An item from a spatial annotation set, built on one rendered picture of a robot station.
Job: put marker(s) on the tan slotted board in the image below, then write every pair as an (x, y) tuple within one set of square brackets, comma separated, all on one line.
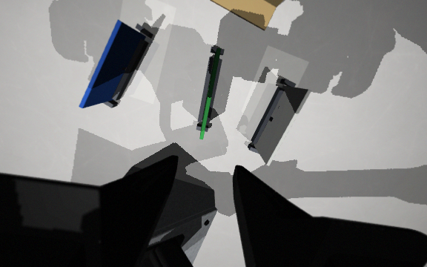
[(256, 12)]

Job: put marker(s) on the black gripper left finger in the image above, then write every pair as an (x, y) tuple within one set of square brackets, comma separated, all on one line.
[(114, 221)]

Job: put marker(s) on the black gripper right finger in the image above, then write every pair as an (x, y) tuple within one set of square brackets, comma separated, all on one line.
[(274, 232)]

